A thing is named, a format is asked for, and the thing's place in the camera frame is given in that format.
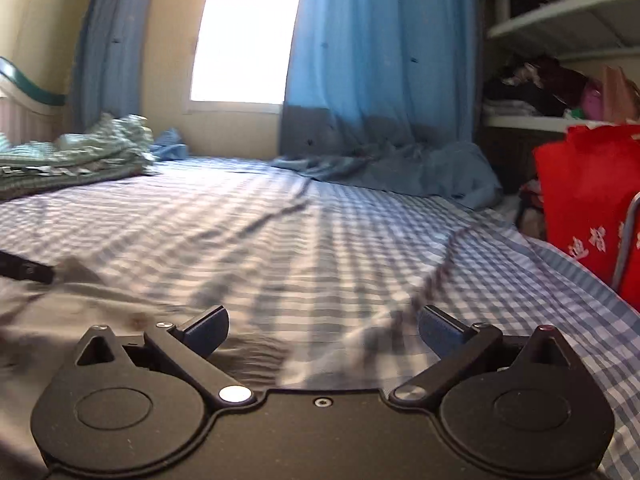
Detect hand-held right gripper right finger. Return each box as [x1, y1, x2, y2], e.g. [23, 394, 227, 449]
[389, 304, 572, 406]

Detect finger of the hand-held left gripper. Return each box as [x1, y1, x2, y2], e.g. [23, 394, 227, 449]
[0, 250, 55, 285]

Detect pink container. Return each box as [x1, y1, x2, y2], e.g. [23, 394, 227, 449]
[579, 80, 606, 121]

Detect grey pants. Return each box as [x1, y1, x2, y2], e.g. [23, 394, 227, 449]
[0, 257, 321, 480]

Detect dark folded clothes pile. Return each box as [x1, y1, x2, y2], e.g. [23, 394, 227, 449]
[482, 56, 589, 117]

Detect bright window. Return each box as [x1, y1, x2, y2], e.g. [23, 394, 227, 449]
[189, 0, 307, 107]

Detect red fabric bag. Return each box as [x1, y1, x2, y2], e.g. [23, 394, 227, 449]
[532, 122, 640, 307]

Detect small light blue cloth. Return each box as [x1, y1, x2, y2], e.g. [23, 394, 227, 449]
[149, 127, 190, 162]

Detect dull blue curtain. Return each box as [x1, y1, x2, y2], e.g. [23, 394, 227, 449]
[71, 0, 162, 134]

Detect blue checked bed sheet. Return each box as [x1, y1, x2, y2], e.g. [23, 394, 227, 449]
[0, 155, 640, 480]

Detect beige paper bag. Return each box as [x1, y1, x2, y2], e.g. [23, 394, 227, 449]
[601, 64, 637, 124]

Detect teal-edged headboard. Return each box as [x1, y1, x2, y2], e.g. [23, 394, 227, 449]
[0, 57, 69, 134]

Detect white shelf unit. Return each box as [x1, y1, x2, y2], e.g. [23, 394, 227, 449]
[479, 0, 640, 134]

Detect grey metal tube frame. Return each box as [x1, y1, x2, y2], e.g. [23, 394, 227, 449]
[612, 192, 640, 294]

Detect blue-grey blanket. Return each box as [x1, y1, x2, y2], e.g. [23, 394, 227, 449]
[271, 141, 504, 211]

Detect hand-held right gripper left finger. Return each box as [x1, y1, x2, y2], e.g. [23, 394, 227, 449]
[74, 304, 255, 407]

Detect bright blue curtain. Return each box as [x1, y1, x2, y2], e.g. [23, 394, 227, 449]
[278, 0, 482, 161]

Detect green checked cloth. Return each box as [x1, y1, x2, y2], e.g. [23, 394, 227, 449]
[0, 112, 157, 202]

